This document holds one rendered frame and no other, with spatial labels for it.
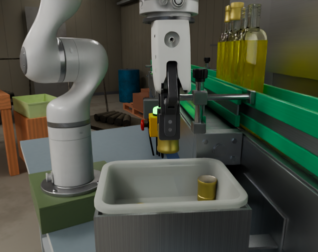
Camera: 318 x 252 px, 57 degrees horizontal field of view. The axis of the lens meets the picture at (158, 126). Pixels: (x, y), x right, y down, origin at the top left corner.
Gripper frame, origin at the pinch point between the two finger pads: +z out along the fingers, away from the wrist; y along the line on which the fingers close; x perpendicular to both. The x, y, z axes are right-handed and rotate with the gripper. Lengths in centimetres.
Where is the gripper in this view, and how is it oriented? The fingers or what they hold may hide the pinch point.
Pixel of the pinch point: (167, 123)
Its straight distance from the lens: 45.7
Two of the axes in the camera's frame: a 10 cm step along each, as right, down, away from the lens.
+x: -10.0, 0.2, -0.6
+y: -0.7, -2.5, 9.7
